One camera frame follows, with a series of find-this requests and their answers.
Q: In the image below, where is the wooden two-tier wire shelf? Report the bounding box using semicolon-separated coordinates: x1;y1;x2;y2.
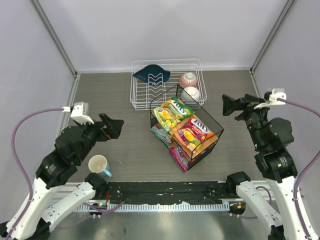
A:
148;84;224;172

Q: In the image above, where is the orange fruits candy bag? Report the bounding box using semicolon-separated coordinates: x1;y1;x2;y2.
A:
174;116;217;155

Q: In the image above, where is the teal mint candy bag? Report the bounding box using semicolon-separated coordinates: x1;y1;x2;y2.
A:
150;123;177;148

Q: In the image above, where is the green candy bag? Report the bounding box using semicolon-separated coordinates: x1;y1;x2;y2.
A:
152;96;195;132

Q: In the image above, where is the purple berries candy bag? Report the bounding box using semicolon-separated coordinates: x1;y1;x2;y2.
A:
169;145;208;173

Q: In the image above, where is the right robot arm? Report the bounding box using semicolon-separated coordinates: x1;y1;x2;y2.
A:
222;89;320;240

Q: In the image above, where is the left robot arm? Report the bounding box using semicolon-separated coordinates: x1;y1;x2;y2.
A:
0;113;125;240

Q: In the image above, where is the white bowl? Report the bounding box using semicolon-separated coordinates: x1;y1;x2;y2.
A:
181;86;201;102

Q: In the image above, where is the pink patterned bowl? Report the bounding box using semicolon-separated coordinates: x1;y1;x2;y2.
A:
179;72;198;88

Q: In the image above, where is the dark blue leaf plate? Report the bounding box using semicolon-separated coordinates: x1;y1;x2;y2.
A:
133;64;171;86

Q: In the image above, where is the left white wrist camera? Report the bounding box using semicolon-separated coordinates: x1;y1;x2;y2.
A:
62;101;94;125

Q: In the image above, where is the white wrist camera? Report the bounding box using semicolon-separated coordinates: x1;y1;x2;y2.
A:
62;101;94;125
254;88;287;110

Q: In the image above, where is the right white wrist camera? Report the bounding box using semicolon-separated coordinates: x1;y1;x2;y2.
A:
254;88;287;110

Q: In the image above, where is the white wire dish rack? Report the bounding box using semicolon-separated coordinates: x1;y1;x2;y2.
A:
130;58;207;111

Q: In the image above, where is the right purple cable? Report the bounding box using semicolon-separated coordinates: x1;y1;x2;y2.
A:
231;97;320;240

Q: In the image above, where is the purple cable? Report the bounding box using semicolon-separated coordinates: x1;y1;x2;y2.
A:
231;97;320;240
4;107;126;240

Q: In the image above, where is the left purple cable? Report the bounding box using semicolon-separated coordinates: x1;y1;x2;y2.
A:
4;107;126;240

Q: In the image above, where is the aluminium rail frame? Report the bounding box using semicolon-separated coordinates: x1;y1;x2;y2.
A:
29;0;320;240

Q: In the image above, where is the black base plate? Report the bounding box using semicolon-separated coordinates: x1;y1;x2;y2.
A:
92;181;239;205

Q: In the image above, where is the white slotted cable duct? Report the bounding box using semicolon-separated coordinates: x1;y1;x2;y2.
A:
74;201;230;213

